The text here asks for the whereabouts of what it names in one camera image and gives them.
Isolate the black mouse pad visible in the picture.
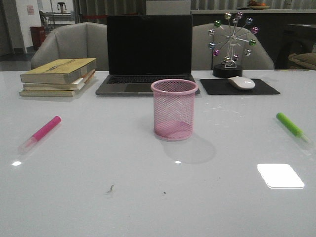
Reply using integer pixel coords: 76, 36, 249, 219
200, 79, 280, 95

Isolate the white computer mouse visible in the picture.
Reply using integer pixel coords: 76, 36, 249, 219
228, 76, 256, 90

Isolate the ferris wheel desk ornament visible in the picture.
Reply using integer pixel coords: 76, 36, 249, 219
208, 11, 259, 78

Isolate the grey armchair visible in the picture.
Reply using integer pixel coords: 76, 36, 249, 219
192, 23, 274, 71
31, 22, 109, 71

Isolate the top yellow book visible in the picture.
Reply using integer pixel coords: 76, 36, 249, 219
20, 58, 96, 84

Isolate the middle white book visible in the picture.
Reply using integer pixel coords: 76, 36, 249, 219
23, 70, 95, 91

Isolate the pink highlighter pen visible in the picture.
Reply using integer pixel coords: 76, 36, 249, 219
18, 116, 62, 154

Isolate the beige cushion far right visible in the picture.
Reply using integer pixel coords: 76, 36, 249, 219
288, 53, 316, 70

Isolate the green highlighter pen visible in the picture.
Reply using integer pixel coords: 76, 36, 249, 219
276, 113, 312, 144

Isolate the fruit bowl on counter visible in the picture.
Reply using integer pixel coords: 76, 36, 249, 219
247, 0, 270, 10

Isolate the right grey armchair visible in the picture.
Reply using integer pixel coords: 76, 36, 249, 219
192, 23, 274, 71

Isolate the left grey armchair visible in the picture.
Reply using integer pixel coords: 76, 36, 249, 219
31, 22, 109, 71

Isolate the pink mesh pen holder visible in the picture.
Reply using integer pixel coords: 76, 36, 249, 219
151, 79, 198, 141

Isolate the dark grey laptop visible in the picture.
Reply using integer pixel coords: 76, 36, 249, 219
96, 15, 194, 96

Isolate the red trash bin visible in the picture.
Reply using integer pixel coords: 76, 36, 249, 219
30, 26, 46, 50

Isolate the bottom beige book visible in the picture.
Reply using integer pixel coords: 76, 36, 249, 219
19, 76, 94, 97

